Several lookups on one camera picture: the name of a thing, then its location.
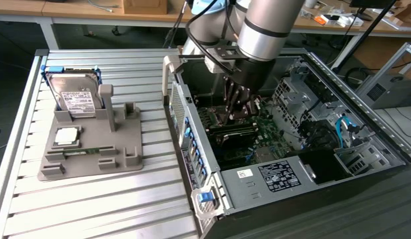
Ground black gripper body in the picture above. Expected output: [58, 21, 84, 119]
[231, 57, 276, 92]

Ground graphics card with metal bracket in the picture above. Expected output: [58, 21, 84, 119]
[210, 129, 260, 153]

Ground CPU socket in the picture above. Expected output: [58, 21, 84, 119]
[210, 106, 226, 125]

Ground green motherboard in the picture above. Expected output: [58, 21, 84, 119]
[195, 94, 292, 170]

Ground silver perforated disk bay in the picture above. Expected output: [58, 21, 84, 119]
[271, 62, 346, 127]

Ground grey power supply unit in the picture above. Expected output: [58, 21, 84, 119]
[220, 156, 318, 210]

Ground flat white box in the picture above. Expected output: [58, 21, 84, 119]
[338, 16, 365, 27]

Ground black slanted tripod pole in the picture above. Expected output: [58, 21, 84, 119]
[330, 0, 401, 74]

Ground silver slotted disk bay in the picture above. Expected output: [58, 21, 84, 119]
[334, 144, 393, 175]

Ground black monitor with stand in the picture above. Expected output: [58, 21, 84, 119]
[350, 0, 398, 22]

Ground brown cardboard box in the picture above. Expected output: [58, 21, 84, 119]
[123, 0, 168, 15]

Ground grey computer tower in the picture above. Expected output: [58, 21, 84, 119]
[357, 73, 411, 110]

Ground grey plastic parts rack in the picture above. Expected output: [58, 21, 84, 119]
[38, 84, 144, 182]

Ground cluttered wooden desk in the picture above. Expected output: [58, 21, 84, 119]
[280, 0, 411, 68]

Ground open black PC case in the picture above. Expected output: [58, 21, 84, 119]
[162, 48, 411, 239]

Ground green RAM stick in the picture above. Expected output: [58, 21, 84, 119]
[47, 145, 114, 156]

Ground silver hard disk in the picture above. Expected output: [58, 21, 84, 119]
[47, 72, 103, 119]

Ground silver CPU chip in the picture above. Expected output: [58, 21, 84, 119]
[54, 128, 82, 145]

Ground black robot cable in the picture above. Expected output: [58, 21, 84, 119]
[163, 0, 242, 75]

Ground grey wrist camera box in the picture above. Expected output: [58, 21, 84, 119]
[204, 46, 248, 74]

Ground light blue wire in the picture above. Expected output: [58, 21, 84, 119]
[336, 116, 354, 150]

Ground thin grey cable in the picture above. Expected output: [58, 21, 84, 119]
[87, 0, 122, 12]

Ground blue disk carrier bracket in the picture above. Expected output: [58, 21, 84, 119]
[40, 65, 103, 85]

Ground wooden desk with grey frame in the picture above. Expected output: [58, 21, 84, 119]
[0, 0, 192, 50]

